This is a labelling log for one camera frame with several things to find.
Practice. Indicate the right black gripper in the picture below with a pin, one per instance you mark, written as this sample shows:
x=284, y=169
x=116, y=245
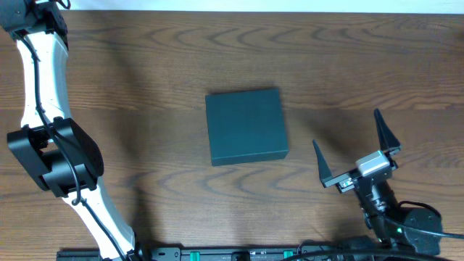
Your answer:
x=347, y=179

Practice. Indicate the black gift box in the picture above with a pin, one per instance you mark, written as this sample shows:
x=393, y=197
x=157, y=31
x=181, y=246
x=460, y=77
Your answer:
x=246, y=126

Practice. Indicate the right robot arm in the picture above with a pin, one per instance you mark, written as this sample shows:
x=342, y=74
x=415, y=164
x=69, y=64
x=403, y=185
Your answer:
x=398, y=226

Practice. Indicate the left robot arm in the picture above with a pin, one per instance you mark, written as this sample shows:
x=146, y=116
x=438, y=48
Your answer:
x=52, y=148

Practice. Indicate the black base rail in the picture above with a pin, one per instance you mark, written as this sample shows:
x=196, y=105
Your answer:
x=228, y=254

